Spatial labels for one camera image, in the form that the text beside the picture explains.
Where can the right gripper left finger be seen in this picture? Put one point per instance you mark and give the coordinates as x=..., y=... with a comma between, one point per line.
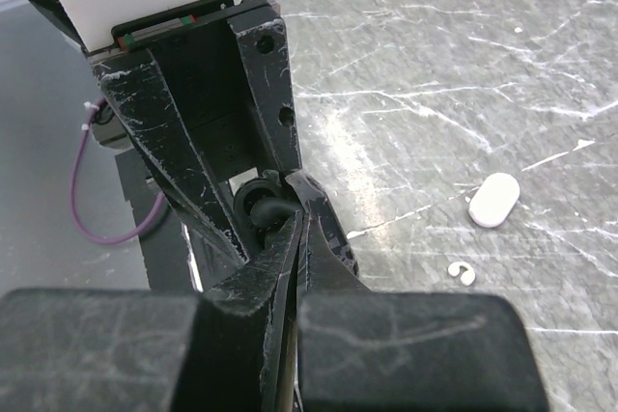
x=250, y=349

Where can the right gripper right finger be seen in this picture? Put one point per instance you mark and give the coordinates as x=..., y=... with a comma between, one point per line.
x=325, y=258

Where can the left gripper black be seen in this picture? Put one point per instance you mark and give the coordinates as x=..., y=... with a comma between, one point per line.
x=208, y=79

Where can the black charging case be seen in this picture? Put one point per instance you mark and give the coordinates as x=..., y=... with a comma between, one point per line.
x=269, y=184

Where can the black earbud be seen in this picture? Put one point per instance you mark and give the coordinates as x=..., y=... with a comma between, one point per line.
x=270, y=212

